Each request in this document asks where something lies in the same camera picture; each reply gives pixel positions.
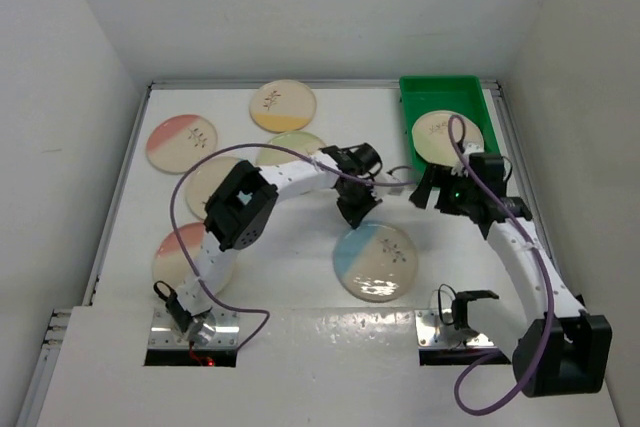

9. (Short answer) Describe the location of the green plastic bin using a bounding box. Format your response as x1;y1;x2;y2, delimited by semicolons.
399;76;500;175

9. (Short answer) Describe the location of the blue cream plate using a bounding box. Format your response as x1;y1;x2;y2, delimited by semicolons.
185;156;241;220
332;222;419;303

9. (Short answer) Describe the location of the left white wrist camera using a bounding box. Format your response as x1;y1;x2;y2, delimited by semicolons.
372;172;405;199

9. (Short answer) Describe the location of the pink and cream plate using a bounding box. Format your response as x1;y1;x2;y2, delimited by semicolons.
145;114;218;174

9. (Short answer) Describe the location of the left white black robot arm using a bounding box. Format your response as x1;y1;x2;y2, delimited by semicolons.
156;143;382;345

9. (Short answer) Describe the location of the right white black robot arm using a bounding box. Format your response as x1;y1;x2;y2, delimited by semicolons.
410;153;613;398

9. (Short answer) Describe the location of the green cream plate front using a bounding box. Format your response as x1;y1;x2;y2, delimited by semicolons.
411;110;484;167

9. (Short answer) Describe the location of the metal base plate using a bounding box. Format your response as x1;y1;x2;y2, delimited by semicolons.
147;309;240;351
414;308;495;350

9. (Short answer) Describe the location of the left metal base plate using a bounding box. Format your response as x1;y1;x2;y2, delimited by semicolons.
147;309;240;351

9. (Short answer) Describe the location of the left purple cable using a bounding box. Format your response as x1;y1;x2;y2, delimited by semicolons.
169;142;419;363

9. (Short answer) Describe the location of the green and cream plate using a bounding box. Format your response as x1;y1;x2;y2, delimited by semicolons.
256;131;326;166

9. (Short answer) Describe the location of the yellow and cream plate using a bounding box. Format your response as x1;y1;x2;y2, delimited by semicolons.
249;79;317;133

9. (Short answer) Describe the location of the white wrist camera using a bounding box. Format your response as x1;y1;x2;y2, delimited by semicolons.
372;172;405;199
451;142;485;177

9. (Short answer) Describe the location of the red cream plate front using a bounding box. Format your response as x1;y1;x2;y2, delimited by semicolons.
152;223;235;294

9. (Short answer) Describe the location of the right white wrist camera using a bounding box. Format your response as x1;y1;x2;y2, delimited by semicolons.
451;142;485;177

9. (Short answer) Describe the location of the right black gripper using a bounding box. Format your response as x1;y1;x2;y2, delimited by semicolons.
409;163;476;217

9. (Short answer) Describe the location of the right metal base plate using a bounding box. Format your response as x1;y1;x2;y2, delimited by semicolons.
414;308;495;350

